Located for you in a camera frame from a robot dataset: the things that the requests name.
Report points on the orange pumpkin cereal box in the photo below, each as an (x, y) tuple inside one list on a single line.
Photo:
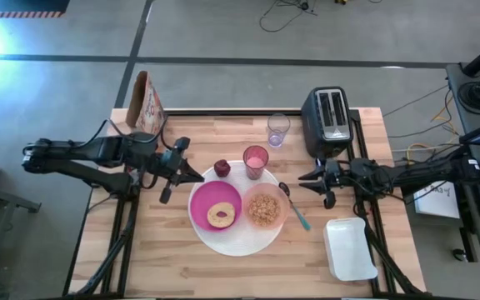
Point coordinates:
[(148, 108)]

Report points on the heap of cereal rings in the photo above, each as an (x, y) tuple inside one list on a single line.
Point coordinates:
[(263, 210)]

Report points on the clear glass tumbler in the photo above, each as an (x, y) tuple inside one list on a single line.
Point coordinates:
[(278, 129)]

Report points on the magenta plastic plate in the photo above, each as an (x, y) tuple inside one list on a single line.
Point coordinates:
[(211, 193)]

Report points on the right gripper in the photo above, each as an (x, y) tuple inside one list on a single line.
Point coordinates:
[(332, 175)]

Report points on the round white woven placemat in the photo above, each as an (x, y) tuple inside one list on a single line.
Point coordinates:
[(240, 241)]

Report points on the pale pink plastic bowl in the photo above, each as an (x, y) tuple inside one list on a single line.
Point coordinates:
[(283, 196)]

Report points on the black two-slot toaster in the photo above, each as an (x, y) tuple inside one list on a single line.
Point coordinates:
[(315, 137)]

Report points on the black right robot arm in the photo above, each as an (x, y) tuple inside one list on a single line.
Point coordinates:
[(415, 173)]

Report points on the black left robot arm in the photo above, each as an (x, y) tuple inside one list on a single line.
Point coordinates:
[(77, 150)]

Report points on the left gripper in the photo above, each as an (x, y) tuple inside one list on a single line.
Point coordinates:
[(171, 166)]

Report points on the brown bagel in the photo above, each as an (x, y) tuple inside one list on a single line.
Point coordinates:
[(214, 216)]

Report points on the black caster wheel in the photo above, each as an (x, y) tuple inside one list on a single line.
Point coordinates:
[(458, 254)]

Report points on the white paper sheet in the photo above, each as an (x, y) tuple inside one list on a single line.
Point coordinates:
[(436, 206)]

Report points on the white rectangular tray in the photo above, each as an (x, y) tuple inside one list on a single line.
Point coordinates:
[(348, 250)]

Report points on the pink faceted cup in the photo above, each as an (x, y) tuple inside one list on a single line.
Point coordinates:
[(256, 162)]

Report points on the black mat with striped edge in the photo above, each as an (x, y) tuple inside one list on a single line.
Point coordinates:
[(15, 5)]

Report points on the dark red apple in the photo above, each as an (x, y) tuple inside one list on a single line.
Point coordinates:
[(222, 168)]

